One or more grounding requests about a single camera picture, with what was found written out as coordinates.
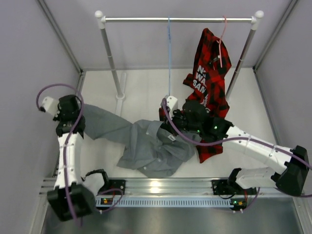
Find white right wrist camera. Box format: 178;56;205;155
164;95;178;116

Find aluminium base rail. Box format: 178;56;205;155
40;177;303;195

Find pink wire hanger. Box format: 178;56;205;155
218;15;227;68

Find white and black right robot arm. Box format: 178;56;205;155
161;96;312;197

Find silver white clothes rack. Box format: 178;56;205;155
94;10;265;100

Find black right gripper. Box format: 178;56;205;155
161;107;202;137

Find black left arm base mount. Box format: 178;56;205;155
104;179;126;195

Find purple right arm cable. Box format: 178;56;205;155
161;97;312;213

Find light blue wire hanger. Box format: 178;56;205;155
167;16;172;96

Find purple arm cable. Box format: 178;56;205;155
161;97;312;213
36;83;124;227

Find grey slotted cable duct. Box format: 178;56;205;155
96;196;243;208

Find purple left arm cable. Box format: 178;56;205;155
36;83;124;227

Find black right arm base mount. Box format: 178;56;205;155
212;179;243;196

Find grey button shirt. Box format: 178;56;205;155
83;104;196;178

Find red black plaid shirt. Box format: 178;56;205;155
158;28;232;164

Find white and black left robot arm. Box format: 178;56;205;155
42;95;110;221

